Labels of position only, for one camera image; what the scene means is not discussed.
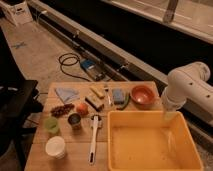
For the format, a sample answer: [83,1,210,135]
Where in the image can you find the red orange apple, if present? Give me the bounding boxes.
[76,103,88,116]

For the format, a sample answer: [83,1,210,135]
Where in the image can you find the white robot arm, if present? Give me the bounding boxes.
[161,61,213,117]

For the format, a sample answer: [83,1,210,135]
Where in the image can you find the metal cup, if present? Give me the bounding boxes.
[68,113,81,130]

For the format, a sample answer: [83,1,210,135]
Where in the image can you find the green plastic cup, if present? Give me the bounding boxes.
[44,117,59,134]

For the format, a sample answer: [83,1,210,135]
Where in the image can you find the white paper cup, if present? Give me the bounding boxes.
[45,136,66,159]

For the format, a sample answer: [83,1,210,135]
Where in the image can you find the silver fork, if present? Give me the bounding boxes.
[104,84,113,106]

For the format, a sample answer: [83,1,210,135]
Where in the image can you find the blue sponge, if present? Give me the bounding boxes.
[112,89,124,104]

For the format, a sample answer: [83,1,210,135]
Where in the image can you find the blue power device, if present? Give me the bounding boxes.
[80,59,105,81]

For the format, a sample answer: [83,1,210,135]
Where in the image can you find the green chili pepper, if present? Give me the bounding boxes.
[116,93,130,110]

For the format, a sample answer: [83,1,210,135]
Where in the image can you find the red bowl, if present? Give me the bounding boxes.
[130,85,155,105]

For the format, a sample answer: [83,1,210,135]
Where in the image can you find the blue cloth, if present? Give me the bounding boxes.
[55,88,80,104]

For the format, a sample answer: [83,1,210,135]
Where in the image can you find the bunch of dark grapes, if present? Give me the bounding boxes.
[51,103,74,118]

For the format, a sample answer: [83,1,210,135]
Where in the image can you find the yellow plastic bin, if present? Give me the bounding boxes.
[107,111,204,171]

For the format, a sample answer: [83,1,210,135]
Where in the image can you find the black chair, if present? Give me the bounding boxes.
[0,80,43,170]

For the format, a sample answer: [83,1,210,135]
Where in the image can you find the white cardboard box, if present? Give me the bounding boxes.
[0,0,33,26]

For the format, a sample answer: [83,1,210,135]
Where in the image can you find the white handled brush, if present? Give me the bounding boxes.
[89,115,102,165]

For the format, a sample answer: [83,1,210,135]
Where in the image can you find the black cable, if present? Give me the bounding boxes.
[58,52,93,83]

